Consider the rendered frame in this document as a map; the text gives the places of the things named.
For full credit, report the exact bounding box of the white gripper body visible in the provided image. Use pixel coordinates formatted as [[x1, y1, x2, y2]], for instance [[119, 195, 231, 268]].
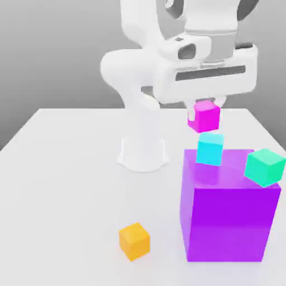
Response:
[[153, 44, 258, 105]]

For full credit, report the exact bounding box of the small magenta cube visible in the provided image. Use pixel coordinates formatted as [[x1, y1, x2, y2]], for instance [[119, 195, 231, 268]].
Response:
[[187, 99, 221, 134]]

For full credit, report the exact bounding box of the small cyan cube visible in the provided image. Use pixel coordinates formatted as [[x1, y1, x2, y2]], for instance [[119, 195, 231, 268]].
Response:
[[196, 132, 225, 166]]

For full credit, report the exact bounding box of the small green cube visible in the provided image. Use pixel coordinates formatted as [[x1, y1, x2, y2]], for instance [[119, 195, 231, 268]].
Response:
[[244, 148, 286, 188]]

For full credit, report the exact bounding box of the small orange cube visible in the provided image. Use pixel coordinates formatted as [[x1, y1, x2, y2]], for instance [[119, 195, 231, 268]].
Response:
[[118, 222, 151, 262]]

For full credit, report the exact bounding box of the large purple box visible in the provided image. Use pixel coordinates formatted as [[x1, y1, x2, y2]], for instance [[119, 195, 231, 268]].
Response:
[[180, 149, 282, 263]]

